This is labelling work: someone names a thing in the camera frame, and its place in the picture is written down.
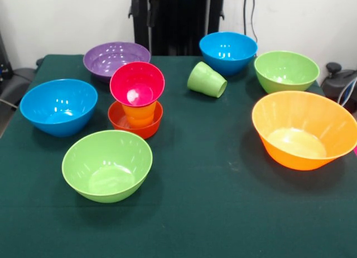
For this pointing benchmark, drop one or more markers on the small red-orange plastic bowl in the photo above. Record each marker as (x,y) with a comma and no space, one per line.
(117,121)

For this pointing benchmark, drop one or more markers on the green plastic cup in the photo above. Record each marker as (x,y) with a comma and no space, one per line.
(205,79)

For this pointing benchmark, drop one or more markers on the grey pedestal leg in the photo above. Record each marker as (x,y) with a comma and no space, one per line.
(19,79)
(334,85)

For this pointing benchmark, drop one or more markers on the blue plastic bowl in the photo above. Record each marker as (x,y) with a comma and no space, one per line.
(231,64)
(55,107)

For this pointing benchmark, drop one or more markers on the dark green tablecloth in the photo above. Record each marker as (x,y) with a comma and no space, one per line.
(195,213)

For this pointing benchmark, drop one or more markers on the orange plastic cup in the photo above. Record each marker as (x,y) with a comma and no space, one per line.
(139,116)

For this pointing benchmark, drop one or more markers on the purple plastic bowl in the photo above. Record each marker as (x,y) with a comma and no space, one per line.
(103,57)

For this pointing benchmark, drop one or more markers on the green plastic bowl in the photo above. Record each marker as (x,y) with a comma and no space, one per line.
(284,74)
(106,163)

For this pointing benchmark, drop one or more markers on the large orange plastic bowl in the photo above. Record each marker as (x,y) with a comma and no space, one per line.
(301,124)

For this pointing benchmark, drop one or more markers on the small pink plastic bowl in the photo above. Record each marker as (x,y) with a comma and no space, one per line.
(136,82)

